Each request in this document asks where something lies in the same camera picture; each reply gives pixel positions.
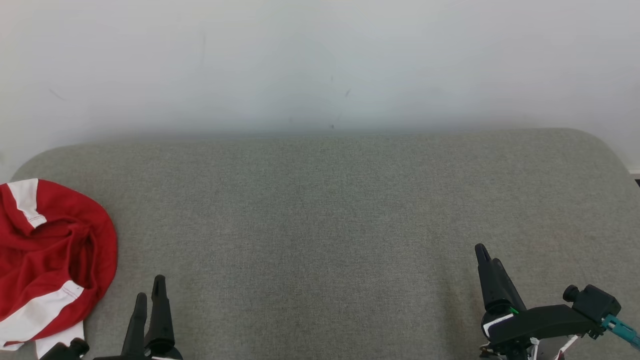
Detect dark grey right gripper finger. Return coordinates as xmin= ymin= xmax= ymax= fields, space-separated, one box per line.
xmin=487 ymin=258 xmax=526 ymax=314
xmin=474 ymin=243 xmax=501 ymax=315

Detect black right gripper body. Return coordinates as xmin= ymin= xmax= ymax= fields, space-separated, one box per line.
xmin=482 ymin=303 xmax=596 ymax=360

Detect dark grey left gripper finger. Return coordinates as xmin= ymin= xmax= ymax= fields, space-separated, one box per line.
xmin=122 ymin=293 xmax=149 ymax=357
xmin=144 ymin=274 xmax=176 ymax=354

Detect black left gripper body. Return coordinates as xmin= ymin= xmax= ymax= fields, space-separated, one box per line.
xmin=95 ymin=352 xmax=184 ymax=360

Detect red shorts with white stripe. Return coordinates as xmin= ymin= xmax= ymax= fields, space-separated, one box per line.
xmin=0 ymin=178 xmax=119 ymax=351

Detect right camera cable, teal plug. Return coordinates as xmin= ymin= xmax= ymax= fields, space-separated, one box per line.
xmin=602 ymin=314 xmax=640 ymax=350

